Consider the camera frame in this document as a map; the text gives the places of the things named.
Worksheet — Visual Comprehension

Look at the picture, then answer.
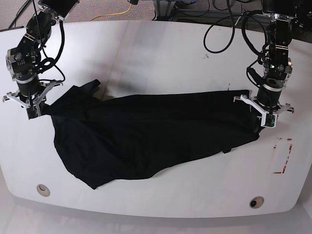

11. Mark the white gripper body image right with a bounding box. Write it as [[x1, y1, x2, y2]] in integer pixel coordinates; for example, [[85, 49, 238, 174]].
[[234, 85, 294, 128]]

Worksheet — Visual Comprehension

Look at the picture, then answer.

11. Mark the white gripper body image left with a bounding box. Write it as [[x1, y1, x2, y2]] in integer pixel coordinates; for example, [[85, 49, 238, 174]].
[[2, 80, 63, 120]]

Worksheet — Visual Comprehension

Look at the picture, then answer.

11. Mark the black t-shirt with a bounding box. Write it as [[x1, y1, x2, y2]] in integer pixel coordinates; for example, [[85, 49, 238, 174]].
[[43, 80, 261, 189]]

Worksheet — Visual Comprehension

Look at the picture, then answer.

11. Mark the red tape rectangle marking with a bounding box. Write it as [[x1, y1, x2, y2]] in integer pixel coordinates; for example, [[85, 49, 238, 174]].
[[271, 137, 293, 175]]

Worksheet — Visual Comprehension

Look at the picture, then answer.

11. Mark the black cable image left arm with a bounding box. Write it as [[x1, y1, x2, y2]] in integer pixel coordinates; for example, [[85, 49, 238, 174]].
[[31, 0, 66, 83]]

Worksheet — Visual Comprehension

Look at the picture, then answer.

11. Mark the black cable image arm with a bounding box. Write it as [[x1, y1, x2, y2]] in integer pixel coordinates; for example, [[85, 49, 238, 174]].
[[196, 0, 258, 91], [31, 0, 66, 83]]

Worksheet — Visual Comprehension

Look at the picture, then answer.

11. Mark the black cable image right arm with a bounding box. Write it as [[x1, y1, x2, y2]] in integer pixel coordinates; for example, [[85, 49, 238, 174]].
[[196, 0, 258, 91]]

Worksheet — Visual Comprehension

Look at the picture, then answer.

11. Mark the left table cable grommet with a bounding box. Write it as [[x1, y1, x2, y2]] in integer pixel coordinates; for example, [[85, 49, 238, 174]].
[[37, 184, 51, 197]]

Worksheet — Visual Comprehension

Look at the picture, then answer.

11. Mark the table cable grommet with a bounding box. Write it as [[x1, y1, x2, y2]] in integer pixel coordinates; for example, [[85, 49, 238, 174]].
[[249, 196, 264, 209], [37, 184, 51, 197]]

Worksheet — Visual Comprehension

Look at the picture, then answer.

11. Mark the right table cable grommet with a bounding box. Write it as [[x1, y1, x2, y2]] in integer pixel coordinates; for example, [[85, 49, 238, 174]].
[[249, 196, 264, 209]]

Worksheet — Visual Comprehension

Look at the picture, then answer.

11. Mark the yellow cable on floor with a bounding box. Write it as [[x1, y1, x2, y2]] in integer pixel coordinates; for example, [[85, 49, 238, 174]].
[[90, 4, 132, 22]]

